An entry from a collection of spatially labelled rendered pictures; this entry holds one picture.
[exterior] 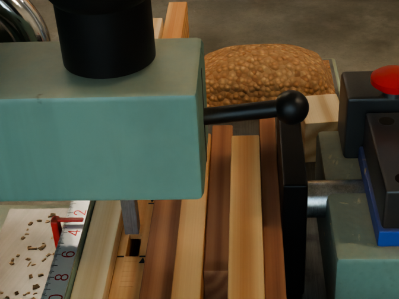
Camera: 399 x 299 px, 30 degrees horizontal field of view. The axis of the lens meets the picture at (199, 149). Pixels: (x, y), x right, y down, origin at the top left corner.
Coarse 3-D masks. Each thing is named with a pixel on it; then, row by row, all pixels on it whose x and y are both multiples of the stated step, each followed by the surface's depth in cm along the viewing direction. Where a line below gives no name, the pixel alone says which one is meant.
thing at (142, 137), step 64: (0, 64) 42; (192, 64) 41; (0, 128) 40; (64, 128) 40; (128, 128) 39; (192, 128) 39; (0, 192) 42; (64, 192) 42; (128, 192) 42; (192, 192) 42
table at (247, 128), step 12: (336, 72) 74; (336, 84) 72; (252, 120) 67; (276, 120) 67; (240, 132) 66; (252, 132) 66; (276, 132) 66; (312, 168) 61; (312, 228) 55; (312, 240) 54; (312, 252) 53; (312, 264) 52; (312, 276) 51; (312, 288) 50; (324, 288) 50
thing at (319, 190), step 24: (288, 144) 47; (288, 168) 45; (288, 192) 44; (312, 192) 49; (336, 192) 48; (360, 192) 48; (288, 216) 45; (312, 216) 49; (288, 240) 46; (288, 264) 47; (288, 288) 48
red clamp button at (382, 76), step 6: (384, 66) 49; (390, 66) 49; (396, 66) 49; (372, 72) 49; (378, 72) 48; (384, 72) 48; (390, 72) 48; (396, 72) 48; (372, 78) 48; (378, 78) 48; (384, 78) 48; (390, 78) 47; (396, 78) 47; (372, 84) 48; (378, 84) 47; (384, 84) 47; (390, 84) 47; (396, 84) 47; (384, 90) 47; (390, 90) 47; (396, 90) 47
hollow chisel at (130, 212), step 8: (120, 200) 46; (128, 200) 46; (136, 200) 47; (128, 208) 46; (136, 208) 47; (128, 216) 47; (136, 216) 47; (128, 224) 47; (136, 224) 47; (128, 232) 48; (136, 232) 47
